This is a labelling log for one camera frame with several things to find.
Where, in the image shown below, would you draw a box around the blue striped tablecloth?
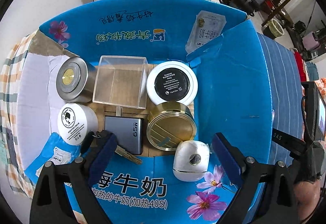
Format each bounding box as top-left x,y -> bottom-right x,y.
256,32 -> 305,166

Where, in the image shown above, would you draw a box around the grey power bank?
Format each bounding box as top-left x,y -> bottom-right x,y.
105,116 -> 143,155

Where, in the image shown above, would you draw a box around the person's right hand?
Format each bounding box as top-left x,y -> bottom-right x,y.
294,180 -> 321,223

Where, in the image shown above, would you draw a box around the clear acrylic square box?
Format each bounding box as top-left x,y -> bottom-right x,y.
92,55 -> 149,109

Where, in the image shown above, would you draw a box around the gold round tin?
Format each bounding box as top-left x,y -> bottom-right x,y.
146,101 -> 197,151

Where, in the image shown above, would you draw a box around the white rounded speaker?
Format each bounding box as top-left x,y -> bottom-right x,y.
172,140 -> 210,182

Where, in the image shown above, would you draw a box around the cream round bin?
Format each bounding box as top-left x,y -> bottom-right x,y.
263,19 -> 285,39

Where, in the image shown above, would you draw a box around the blue cardboard milk box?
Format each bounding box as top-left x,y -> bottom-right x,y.
18,0 -> 272,223

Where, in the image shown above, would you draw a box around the checked orange green cloth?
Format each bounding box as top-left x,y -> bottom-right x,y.
0,30 -> 85,224

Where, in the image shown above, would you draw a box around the silver round tin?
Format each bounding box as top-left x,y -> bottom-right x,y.
56,57 -> 97,103

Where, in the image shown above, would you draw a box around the pink small case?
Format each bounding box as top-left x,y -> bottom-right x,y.
302,32 -> 320,51

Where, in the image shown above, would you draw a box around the white cream jar black logo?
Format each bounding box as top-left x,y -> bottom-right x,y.
57,103 -> 98,146

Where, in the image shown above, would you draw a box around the white jar with black base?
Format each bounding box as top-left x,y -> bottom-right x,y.
146,61 -> 198,106

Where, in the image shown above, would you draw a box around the keys with flashlight keychain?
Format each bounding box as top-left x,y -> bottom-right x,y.
91,130 -> 143,165

